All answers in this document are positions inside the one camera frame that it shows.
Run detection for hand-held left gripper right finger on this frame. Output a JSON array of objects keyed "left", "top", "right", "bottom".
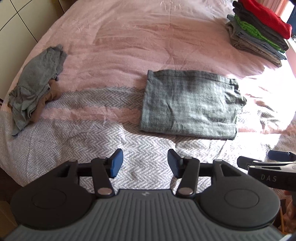
[{"left": 167, "top": 149, "right": 238, "bottom": 198}]

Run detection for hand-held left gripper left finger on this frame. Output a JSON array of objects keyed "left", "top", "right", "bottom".
[{"left": 58, "top": 149, "right": 123, "bottom": 198}]

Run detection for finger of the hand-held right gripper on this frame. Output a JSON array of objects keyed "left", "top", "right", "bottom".
[
  {"left": 268, "top": 150, "right": 296, "bottom": 162},
  {"left": 237, "top": 156, "right": 263, "bottom": 171}
]

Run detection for grey woven shorts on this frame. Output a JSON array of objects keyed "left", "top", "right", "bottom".
[{"left": 139, "top": 69, "right": 247, "bottom": 141}]

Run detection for stack of folded clothes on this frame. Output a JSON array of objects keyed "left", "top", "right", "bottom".
[{"left": 225, "top": 0, "right": 293, "bottom": 68}]

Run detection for person's right hand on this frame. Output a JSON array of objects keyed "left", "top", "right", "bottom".
[{"left": 284, "top": 190, "right": 296, "bottom": 223}]

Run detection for brown garment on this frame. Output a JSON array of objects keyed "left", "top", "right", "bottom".
[{"left": 30, "top": 79, "right": 62, "bottom": 123}]

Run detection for grey knit garment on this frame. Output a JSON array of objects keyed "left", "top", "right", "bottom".
[{"left": 8, "top": 44, "right": 68, "bottom": 137}]

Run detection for pink grey bedspread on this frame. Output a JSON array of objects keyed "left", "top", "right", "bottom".
[{"left": 0, "top": 0, "right": 296, "bottom": 193}]

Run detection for cream sliding door wardrobe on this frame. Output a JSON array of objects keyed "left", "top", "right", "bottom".
[{"left": 0, "top": 0, "right": 78, "bottom": 100}]

